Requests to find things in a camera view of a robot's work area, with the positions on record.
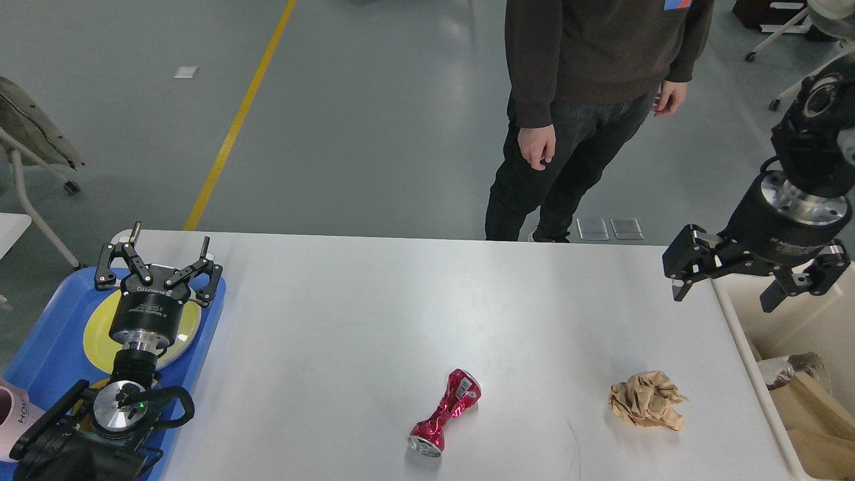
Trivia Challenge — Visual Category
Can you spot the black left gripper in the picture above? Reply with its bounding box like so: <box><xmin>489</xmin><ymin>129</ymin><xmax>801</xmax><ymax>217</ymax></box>
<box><xmin>95</xmin><ymin>223</ymin><xmax>224</xmax><ymax>351</ymax></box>

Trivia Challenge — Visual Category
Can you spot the pink HOME mug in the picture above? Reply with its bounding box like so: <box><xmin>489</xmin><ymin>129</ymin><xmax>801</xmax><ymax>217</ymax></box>
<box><xmin>1</xmin><ymin>379</ymin><xmax>45</xmax><ymax>463</ymax></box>

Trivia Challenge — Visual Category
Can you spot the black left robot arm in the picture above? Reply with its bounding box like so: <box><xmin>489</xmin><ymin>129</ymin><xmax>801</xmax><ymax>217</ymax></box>
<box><xmin>2</xmin><ymin>223</ymin><xmax>225</xmax><ymax>480</ymax></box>

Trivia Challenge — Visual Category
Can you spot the blue plastic tray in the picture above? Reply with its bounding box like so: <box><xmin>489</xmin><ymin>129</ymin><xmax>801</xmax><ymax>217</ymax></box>
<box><xmin>0</xmin><ymin>268</ymin><xmax>226</xmax><ymax>481</ymax></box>

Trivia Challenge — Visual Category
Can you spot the person's other hand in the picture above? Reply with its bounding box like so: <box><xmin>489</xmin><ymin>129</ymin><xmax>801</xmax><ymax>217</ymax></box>
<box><xmin>651</xmin><ymin>80</ymin><xmax>688</xmax><ymax>118</ymax></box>

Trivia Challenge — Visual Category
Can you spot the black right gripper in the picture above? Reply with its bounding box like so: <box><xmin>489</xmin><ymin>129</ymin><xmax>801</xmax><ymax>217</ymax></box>
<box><xmin>662</xmin><ymin>170</ymin><xmax>853</xmax><ymax>313</ymax></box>

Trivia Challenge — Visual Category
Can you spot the brown paper bag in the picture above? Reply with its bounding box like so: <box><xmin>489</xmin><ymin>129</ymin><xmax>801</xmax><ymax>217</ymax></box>
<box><xmin>749</xmin><ymin>342</ymin><xmax>853</xmax><ymax>480</ymax></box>

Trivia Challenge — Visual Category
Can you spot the crushed red can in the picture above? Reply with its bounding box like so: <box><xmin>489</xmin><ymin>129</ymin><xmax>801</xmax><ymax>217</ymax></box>
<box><xmin>407</xmin><ymin>369</ymin><xmax>482</xmax><ymax>458</ymax></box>

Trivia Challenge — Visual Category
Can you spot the yellow plastic plate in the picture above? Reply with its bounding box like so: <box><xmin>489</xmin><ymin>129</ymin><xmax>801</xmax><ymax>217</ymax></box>
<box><xmin>83</xmin><ymin>291</ymin><xmax>202</xmax><ymax>371</ymax></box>

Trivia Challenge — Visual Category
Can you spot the beige plastic bin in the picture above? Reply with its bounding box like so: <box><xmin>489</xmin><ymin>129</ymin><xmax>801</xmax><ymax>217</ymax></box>
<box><xmin>711</xmin><ymin>267</ymin><xmax>854</xmax><ymax>480</ymax></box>

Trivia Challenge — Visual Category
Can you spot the brown paper ball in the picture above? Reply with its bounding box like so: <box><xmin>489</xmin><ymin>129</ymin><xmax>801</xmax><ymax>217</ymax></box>
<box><xmin>608</xmin><ymin>369</ymin><xmax>688</xmax><ymax>432</ymax></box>

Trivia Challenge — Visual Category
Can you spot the white chair base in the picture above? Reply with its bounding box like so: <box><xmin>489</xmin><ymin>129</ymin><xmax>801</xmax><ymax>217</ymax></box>
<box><xmin>744</xmin><ymin>1</ymin><xmax>854</xmax><ymax>78</ymax></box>

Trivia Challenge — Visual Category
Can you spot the chair with olive jacket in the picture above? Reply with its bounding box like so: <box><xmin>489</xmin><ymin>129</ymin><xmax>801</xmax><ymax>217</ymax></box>
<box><xmin>1</xmin><ymin>77</ymin><xmax>85</xmax><ymax>270</ymax></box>

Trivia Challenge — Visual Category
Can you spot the person in black clothes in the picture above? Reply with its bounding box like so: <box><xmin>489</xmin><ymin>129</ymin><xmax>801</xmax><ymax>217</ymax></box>
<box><xmin>485</xmin><ymin>1</ymin><xmax>714</xmax><ymax>243</ymax></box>

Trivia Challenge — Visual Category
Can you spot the person's hand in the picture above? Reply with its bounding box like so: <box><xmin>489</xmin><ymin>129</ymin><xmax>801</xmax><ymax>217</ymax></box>
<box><xmin>517</xmin><ymin>124</ymin><xmax>556</xmax><ymax>171</ymax></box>

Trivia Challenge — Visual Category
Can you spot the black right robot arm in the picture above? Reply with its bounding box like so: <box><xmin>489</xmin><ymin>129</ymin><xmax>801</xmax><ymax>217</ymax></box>
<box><xmin>662</xmin><ymin>54</ymin><xmax>854</xmax><ymax>313</ymax></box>

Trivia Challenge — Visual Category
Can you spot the foil sheet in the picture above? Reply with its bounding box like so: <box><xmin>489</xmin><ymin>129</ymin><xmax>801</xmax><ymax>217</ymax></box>
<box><xmin>756</xmin><ymin>352</ymin><xmax>831</xmax><ymax>392</ymax></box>

